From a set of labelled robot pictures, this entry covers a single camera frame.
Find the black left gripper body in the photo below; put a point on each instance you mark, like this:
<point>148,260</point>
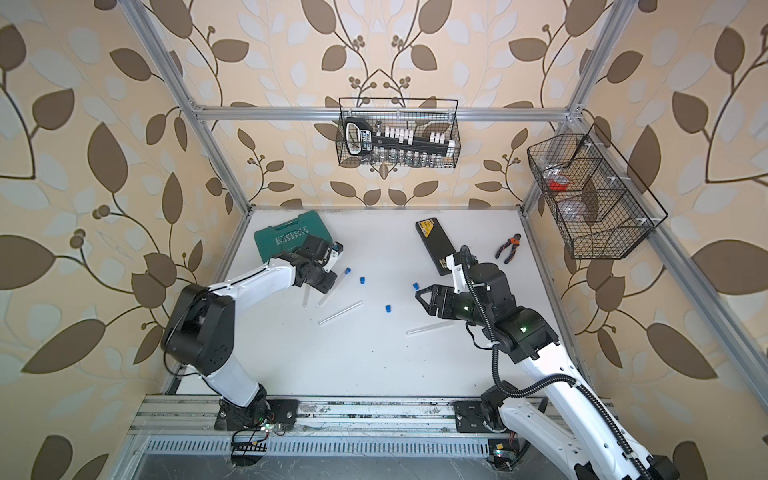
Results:
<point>320,279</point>

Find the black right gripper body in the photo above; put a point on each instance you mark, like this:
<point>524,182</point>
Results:
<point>465,307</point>

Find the clear test tube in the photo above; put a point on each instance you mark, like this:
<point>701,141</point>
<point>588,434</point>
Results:
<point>429,328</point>
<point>306,295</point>
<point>326,297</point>
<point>341,313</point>

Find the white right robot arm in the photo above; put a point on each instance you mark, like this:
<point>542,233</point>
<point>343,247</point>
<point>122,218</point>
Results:
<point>539,393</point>

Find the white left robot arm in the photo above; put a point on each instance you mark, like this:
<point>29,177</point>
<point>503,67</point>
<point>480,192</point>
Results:
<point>201,329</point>

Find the clear test tube by case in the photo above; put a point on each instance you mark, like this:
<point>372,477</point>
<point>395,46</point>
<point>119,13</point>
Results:
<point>306,295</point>

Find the green plastic tool case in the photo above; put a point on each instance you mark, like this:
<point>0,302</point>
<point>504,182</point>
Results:
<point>291,234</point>

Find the black flat tool case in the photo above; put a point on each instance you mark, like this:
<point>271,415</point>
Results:
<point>436,242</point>

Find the orange black pliers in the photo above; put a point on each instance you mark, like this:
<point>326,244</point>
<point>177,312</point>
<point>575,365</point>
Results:
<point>510,246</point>

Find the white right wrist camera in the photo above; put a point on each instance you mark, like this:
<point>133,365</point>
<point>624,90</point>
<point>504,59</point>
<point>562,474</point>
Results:
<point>453,263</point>

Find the black wire basket rear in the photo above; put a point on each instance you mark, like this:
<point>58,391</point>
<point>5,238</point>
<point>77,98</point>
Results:
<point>398,132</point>

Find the black wire basket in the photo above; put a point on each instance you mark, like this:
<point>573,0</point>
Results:
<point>398,132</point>
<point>602,211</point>

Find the black wire basket right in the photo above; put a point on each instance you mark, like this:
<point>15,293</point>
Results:
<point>602,211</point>

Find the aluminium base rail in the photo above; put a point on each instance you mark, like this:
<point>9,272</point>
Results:
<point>325,426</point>

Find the aluminium frame post left rear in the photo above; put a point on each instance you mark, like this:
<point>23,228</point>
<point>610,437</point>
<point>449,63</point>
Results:
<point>138,17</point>

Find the aluminium frame post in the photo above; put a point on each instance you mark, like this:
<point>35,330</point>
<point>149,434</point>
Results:
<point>138,17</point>
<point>571,116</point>

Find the aluminium frame post right rear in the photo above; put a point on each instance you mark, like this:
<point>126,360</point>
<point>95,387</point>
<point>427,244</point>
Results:
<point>571,116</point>

